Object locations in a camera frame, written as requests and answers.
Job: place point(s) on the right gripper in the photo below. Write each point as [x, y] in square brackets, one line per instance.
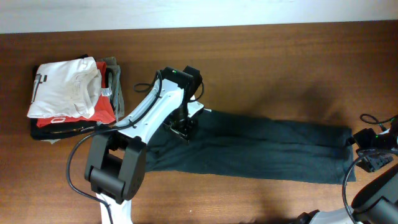
[360, 138]

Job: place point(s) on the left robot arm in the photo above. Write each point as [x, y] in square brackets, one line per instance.
[116, 163]

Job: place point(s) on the olive grey folded garment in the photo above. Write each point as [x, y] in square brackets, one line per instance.
[118, 90]

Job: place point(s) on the red folded t-shirt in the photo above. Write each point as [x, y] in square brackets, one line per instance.
[104, 112]

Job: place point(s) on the black folded garment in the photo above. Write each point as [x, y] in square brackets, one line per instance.
[62, 130]

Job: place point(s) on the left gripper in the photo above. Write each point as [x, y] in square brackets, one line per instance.
[186, 130]

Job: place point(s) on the white folded t-shirt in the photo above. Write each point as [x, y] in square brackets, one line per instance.
[68, 88]

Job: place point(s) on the dark green t-shirt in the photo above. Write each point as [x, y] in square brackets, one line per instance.
[260, 148]

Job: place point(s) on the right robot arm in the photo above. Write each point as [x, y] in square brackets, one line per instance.
[377, 201]

